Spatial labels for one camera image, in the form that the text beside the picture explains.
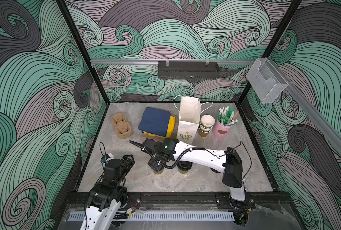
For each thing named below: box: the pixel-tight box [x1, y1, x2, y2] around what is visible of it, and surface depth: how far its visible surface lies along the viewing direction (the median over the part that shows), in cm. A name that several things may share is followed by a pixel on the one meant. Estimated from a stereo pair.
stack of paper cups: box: [198, 114, 216, 138], surface depth 92 cm
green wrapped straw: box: [223, 106, 235, 125], surface depth 92 cm
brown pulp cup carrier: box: [110, 112, 133, 140], surface depth 100 cm
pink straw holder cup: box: [212, 117, 233, 139], surface depth 94 cm
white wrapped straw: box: [218, 106, 228, 117], surface depth 91 cm
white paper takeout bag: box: [176, 96, 201, 145], surface depth 87 cm
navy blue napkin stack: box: [137, 106, 171, 137], surface depth 105 cm
